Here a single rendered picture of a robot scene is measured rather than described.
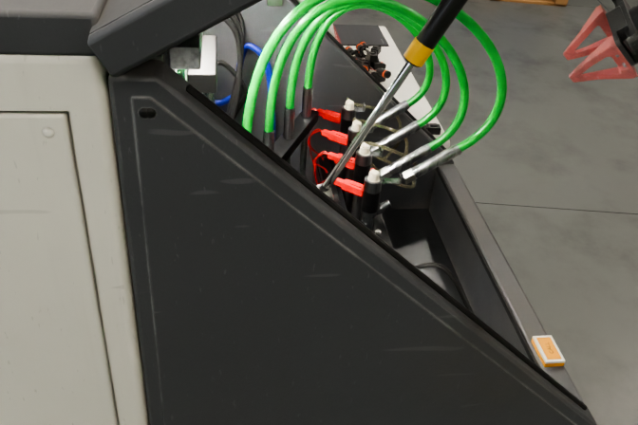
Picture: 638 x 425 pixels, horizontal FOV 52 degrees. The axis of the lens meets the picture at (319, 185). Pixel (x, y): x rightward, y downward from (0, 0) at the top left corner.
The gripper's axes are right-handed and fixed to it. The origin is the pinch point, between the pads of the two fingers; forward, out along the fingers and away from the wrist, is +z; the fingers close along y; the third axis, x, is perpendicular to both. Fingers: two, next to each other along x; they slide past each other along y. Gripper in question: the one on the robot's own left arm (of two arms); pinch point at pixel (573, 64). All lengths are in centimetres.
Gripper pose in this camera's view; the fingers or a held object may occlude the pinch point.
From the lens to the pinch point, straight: 98.3
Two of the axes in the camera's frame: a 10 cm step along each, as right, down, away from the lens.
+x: 6.9, 5.3, 5.0
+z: -7.2, 4.1, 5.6
